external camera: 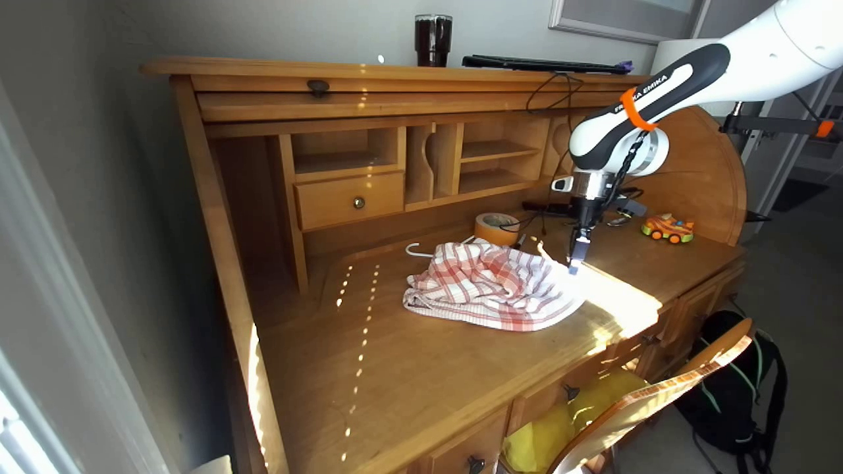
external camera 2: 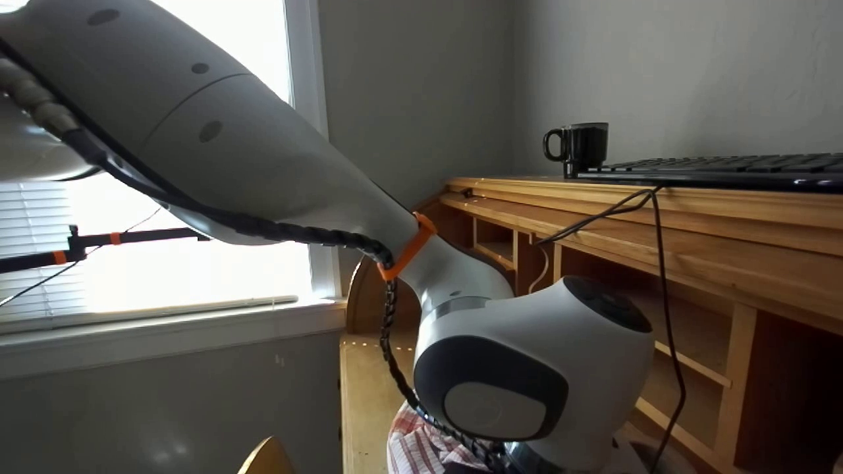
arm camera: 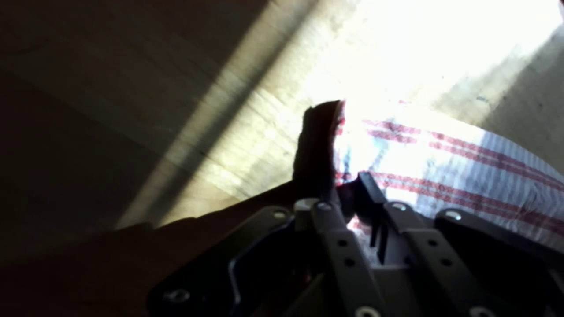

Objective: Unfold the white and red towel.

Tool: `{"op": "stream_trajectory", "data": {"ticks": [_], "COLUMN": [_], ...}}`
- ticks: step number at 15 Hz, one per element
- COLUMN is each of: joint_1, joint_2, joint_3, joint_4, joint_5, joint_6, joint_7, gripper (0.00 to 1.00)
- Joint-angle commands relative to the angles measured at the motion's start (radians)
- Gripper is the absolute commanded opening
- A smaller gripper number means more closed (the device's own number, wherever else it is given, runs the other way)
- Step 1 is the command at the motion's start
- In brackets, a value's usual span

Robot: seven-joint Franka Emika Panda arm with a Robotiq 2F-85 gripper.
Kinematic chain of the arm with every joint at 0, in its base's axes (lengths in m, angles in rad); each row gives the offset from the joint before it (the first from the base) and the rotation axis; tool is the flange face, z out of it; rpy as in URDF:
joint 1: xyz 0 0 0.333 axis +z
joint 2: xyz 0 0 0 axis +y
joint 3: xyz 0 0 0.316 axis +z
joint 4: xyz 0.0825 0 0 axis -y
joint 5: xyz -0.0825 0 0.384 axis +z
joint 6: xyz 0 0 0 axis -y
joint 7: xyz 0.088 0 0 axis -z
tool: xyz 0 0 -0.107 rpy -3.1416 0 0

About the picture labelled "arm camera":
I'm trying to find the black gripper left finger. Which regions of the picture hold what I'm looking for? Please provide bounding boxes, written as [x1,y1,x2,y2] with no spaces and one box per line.
[147,198,385,317]

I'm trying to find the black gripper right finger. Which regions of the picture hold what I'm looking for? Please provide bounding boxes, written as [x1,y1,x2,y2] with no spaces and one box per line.
[351,172,564,317]

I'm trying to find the white and red striped towel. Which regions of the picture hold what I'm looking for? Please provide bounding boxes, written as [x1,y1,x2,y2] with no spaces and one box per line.
[293,99,564,254]

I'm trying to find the wooden roll-top desk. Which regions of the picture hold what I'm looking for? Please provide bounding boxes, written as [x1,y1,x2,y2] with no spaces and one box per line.
[0,0,564,317]

